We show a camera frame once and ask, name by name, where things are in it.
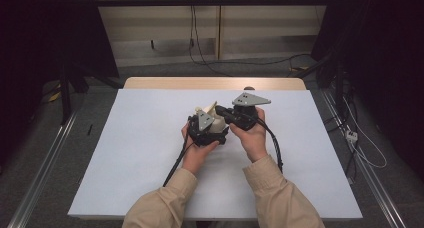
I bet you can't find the right hand-held gripper black cable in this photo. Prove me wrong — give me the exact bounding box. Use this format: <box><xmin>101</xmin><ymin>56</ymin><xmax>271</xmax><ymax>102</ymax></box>
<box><xmin>255</xmin><ymin>117</ymin><xmax>285</xmax><ymax>174</ymax></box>

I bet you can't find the person's left hand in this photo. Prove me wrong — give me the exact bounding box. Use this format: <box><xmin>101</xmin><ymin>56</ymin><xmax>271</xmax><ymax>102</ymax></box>
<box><xmin>180</xmin><ymin>122</ymin><xmax>221</xmax><ymax>176</ymax></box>

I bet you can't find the black hanging power cable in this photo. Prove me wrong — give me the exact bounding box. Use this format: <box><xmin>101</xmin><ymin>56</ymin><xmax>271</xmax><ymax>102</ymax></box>
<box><xmin>188</xmin><ymin>4</ymin><xmax>234</xmax><ymax>78</ymax></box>

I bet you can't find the black horizontal metal bar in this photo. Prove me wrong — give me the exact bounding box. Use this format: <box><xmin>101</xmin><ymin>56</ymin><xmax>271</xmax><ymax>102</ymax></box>
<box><xmin>93</xmin><ymin>0</ymin><xmax>334</xmax><ymax>7</ymax></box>

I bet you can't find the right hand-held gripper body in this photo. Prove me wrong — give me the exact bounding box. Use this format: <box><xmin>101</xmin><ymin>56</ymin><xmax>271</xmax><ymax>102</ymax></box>
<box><xmin>226</xmin><ymin>92</ymin><xmax>272</xmax><ymax>132</ymax></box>

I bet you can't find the person's right hand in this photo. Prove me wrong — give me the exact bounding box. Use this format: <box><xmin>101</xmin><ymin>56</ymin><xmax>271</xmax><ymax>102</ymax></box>
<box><xmin>229</xmin><ymin>107</ymin><xmax>269</xmax><ymax>164</ymax></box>

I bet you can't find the black metal stand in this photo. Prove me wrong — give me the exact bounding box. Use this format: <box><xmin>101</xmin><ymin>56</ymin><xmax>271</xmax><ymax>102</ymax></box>
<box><xmin>57</xmin><ymin>62</ymin><xmax>124</xmax><ymax>126</ymax></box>

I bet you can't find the wooden table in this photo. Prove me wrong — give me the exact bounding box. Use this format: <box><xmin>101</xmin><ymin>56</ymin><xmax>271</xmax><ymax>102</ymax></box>
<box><xmin>123</xmin><ymin>76</ymin><xmax>307</xmax><ymax>91</ymax></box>

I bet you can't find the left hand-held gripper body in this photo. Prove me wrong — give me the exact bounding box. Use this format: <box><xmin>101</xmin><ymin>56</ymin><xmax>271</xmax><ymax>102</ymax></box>
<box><xmin>187</xmin><ymin>109</ymin><xmax>231</xmax><ymax>148</ymax></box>

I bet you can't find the black curtain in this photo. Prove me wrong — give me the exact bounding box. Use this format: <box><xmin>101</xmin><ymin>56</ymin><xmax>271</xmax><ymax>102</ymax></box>
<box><xmin>0</xmin><ymin>0</ymin><xmax>120</xmax><ymax>176</ymax></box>
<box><xmin>311</xmin><ymin>0</ymin><xmax>424</xmax><ymax>181</ymax></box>

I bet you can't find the white cable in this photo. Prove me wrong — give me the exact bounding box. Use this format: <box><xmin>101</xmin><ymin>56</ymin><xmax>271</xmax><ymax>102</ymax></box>
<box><xmin>342</xmin><ymin>97</ymin><xmax>388</xmax><ymax>170</ymax></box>

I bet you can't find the hand-held gripper black cable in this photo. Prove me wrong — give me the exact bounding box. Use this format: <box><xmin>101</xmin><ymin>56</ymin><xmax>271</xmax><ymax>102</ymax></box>
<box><xmin>162</xmin><ymin>137</ymin><xmax>193</xmax><ymax>188</ymax></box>
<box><xmin>255</xmin><ymin>117</ymin><xmax>285</xmax><ymax>174</ymax></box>

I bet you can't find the left hand-held gripper black cable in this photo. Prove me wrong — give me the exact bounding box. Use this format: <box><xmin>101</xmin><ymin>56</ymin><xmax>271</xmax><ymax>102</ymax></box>
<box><xmin>162</xmin><ymin>137</ymin><xmax>193</xmax><ymax>188</ymax></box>

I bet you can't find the white table cover board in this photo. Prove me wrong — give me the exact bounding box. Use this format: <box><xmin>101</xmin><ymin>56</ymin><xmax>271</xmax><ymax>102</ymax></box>
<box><xmin>67</xmin><ymin>88</ymin><xmax>364</xmax><ymax>221</ymax></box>

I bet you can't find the aluminium floor rail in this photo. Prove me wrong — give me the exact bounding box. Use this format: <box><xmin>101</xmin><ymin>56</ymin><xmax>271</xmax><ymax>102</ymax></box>
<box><xmin>6</xmin><ymin>111</ymin><xmax>80</xmax><ymax>228</ymax></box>
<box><xmin>320</xmin><ymin>89</ymin><xmax>408</xmax><ymax>228</ymax></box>

